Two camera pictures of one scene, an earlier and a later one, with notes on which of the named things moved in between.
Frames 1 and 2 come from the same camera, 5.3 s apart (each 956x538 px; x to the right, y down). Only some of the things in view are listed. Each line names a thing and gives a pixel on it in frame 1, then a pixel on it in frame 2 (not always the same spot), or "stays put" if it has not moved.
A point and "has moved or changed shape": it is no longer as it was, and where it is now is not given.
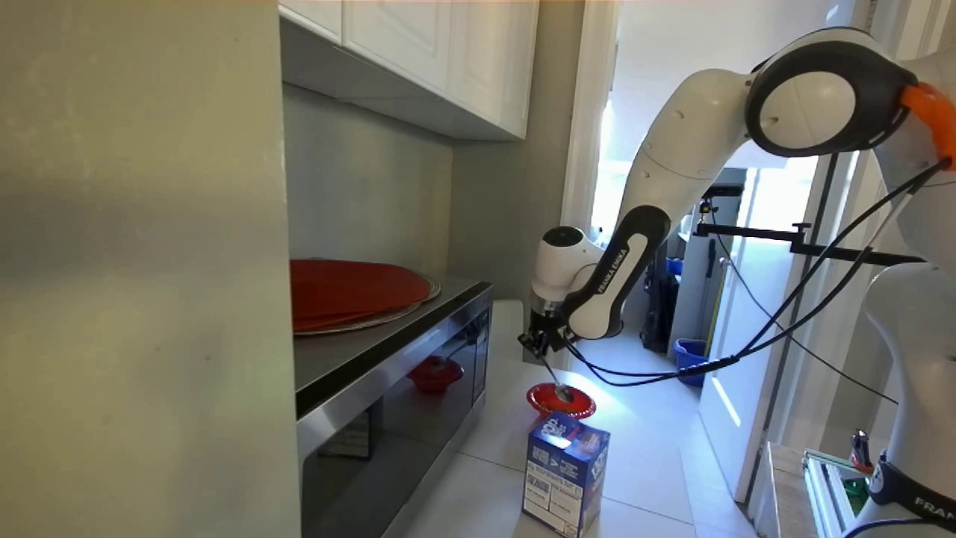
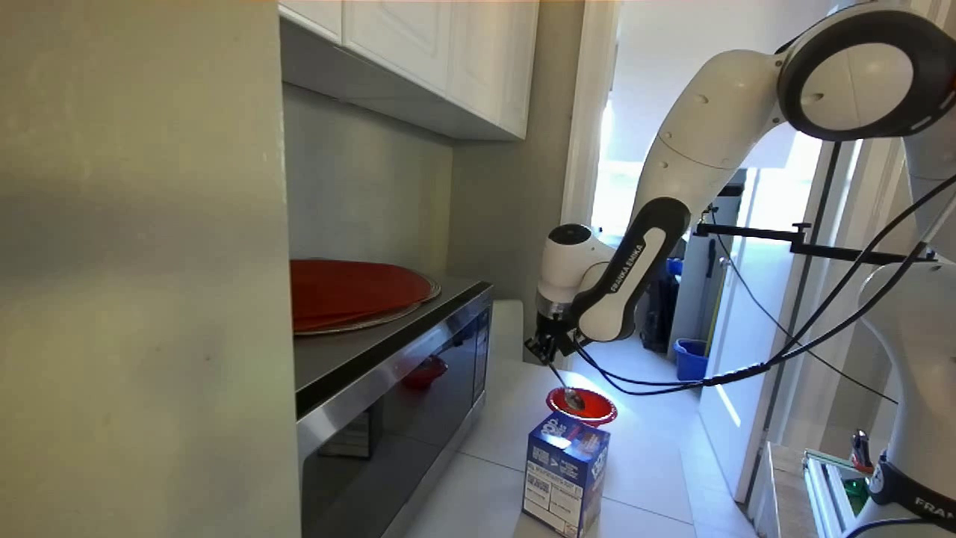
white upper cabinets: (456, 69) stays put
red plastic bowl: (549, 399) has moved or changed shape
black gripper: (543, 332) stays put
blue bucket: (690, 353) stays put
